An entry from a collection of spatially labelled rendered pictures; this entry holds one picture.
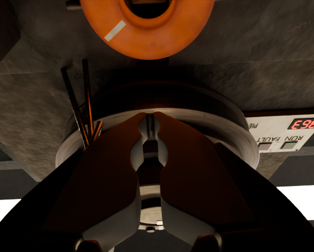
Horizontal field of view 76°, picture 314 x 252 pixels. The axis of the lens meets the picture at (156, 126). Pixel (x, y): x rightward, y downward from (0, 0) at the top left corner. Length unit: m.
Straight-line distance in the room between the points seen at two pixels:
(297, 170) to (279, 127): 8.64
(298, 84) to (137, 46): 0.43
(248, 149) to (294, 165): 8.92
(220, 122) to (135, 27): 0.21
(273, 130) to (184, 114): 0.39
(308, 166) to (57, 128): 9.37
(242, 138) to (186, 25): 0.24
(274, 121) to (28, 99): 0.64
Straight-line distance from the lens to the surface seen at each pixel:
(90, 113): 0.32
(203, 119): 0.35
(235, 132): 0.40
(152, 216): 0.47
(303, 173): 9.35
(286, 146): 0.77
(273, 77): 0.55
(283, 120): 0.66
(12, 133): 0.72
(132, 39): 0.29
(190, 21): 0.28
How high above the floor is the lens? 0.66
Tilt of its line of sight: 49 degrees up
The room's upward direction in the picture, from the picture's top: 177 degrees clockwise
